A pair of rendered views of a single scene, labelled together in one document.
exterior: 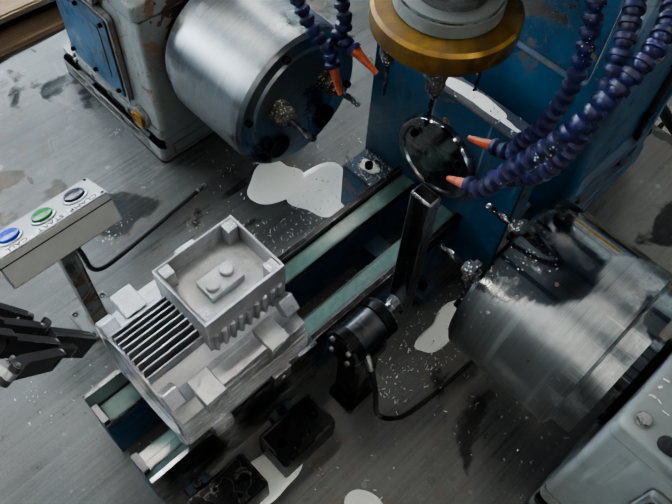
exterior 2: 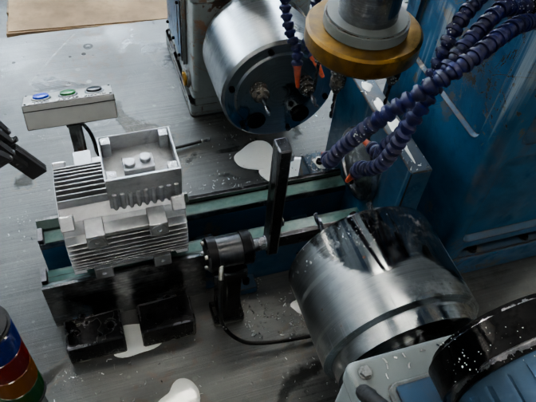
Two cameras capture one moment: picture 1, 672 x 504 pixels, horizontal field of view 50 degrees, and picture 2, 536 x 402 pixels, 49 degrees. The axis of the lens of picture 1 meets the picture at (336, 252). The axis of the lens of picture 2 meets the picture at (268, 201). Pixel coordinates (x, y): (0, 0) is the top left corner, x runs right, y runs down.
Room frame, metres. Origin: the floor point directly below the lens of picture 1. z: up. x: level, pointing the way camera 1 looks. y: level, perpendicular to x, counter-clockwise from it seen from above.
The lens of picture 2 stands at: (-0.07, -0.34, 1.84)
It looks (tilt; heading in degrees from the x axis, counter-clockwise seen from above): 50 degrees down; 25
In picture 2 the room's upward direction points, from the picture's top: 6 degrees clockwise
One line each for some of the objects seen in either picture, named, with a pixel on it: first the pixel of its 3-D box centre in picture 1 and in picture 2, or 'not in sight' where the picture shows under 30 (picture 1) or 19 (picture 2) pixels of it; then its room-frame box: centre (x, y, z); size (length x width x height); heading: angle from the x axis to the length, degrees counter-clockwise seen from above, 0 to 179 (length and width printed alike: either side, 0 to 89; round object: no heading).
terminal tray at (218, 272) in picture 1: (221, 283); (139, 167); (0.43, 0.14, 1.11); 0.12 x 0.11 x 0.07; 138
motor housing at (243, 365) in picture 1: (204, 337); (122, 207); (0.40, 0.16, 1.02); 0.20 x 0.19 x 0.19; 138
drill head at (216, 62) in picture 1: (240, 54); (259, 50); (0.90, 0.18, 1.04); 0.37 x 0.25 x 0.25; 48
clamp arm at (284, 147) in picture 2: (410, 256); (274, 202); (0.48, -0.09, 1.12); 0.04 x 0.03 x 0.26; 138
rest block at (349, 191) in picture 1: (366, 185); (316, 178); (0.79, -0.05, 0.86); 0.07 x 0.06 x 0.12; 48
